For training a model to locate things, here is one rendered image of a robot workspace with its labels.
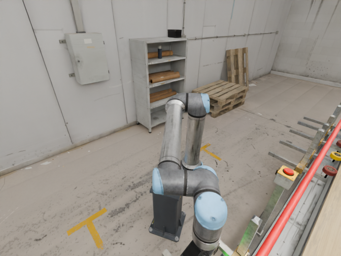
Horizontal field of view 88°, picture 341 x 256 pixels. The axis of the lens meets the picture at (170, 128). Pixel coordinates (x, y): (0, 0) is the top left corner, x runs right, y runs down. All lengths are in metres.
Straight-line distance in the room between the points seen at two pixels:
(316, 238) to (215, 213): 0.80
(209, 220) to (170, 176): 0.19
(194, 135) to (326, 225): 0.85
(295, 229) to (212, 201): 1.11
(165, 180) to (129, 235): 1.50
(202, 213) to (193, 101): 0.66
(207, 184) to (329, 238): 0.83
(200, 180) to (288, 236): 1.03
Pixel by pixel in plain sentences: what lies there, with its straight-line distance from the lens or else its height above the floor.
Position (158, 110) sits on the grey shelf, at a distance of 3.83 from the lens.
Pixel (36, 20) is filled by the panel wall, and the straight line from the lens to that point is 2.77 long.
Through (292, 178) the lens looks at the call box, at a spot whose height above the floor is 1.22.
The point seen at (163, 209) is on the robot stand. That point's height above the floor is 0.39.
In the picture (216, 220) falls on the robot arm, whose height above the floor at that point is 1.37.
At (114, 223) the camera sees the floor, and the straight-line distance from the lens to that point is 2.17.
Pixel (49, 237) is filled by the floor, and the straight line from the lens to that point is 2.33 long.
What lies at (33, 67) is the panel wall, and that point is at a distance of 2.80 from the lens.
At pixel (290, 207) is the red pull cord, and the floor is 1.64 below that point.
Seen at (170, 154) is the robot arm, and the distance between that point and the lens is 0.69.
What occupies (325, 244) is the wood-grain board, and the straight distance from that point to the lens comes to 1.28.
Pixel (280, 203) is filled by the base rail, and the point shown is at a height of 0.70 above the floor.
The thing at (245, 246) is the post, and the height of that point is 0.94.
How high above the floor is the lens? 1.82
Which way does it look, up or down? 32 degrees down
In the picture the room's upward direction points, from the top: 1 degrees clockwise
